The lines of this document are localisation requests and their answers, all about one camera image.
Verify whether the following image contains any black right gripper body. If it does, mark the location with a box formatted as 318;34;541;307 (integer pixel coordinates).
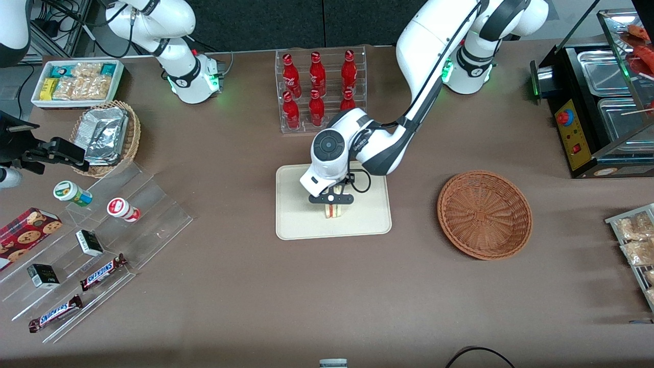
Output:
0;110;40;169

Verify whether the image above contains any cream plastic tray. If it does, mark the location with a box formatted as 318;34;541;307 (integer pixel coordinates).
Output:
275;164;392;241

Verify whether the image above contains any light wicker basket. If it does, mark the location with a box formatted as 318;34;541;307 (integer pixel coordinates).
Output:
69;100;142;178

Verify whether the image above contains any round brown wicker basket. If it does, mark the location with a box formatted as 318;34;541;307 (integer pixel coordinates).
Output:
437;170;533;261

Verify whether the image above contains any tray of packaged pastries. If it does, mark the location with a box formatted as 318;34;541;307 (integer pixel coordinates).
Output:
605;203;654;313

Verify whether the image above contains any silver foil pack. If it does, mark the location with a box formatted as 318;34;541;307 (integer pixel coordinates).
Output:
81;107;129;166

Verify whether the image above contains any green lid snack cup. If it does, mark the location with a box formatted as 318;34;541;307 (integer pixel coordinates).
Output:
53;180;94;208

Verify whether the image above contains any clear acrylic bottle rack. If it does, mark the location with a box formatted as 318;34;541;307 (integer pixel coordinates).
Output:
275;45;368;135

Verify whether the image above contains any clear cracker bag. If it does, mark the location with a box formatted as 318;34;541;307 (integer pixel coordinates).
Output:
51;77;86;101
84;75;112;101
72;62;103;79

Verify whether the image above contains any red tartan cookie box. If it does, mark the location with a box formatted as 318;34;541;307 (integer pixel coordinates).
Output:
0;206;63;272

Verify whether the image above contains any red lid snack cup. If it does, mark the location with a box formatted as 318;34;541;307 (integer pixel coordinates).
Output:
106;197;141;223

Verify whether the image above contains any white rectangular snack bin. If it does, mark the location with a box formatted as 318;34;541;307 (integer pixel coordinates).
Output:
31;59;125;110

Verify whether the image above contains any small black box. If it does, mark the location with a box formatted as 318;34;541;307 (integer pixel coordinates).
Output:
75;229;105;258
26;263;61;290

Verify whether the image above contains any clear acrylic stepped stand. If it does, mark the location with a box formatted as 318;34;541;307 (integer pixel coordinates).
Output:
0;159;194;344

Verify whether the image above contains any brown snickers bar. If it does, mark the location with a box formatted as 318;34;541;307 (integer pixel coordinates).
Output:
79;253;129;292
28;294;84;334

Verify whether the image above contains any black food warmer machine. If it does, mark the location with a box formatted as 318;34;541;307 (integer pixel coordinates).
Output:
528;8;654;180

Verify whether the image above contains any steel warmer pan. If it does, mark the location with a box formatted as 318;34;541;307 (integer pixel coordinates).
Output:
597;96;654;151
576;49;637;97

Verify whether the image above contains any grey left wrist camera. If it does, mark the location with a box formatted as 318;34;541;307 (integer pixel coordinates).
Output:
308;190;355;206

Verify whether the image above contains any aluminium frame with cables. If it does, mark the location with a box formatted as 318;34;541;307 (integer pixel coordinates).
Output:
28;0;110;61

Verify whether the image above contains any black floor cable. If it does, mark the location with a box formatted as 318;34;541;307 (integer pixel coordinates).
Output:
443;346;517;368

